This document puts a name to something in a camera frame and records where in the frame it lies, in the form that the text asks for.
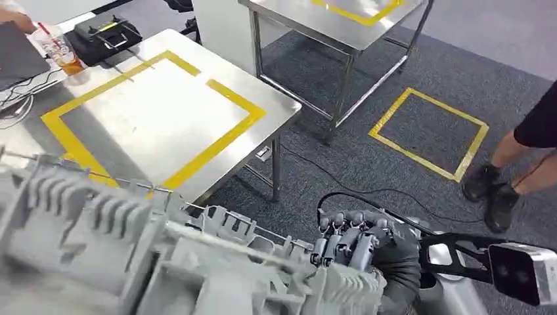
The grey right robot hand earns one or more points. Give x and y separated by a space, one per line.
391 261

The silver plastic wheel hubcap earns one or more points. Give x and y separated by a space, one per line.
130 252

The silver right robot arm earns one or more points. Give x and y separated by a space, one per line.
452 295

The person's black shoe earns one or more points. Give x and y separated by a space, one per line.
478 182
500 208

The person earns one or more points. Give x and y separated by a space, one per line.
539 126

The steel table with yellow tape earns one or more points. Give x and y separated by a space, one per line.
339 21
165 113

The white panel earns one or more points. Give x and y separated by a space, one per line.
222 30

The black equipment case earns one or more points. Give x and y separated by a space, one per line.
104 37

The plastic drink cup with straw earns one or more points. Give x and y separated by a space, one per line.
61 52

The dark grey laptop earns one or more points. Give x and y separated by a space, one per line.
19 56

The person's hand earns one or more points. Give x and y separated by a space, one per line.
15 19

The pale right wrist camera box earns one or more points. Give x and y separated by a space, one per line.
522 274

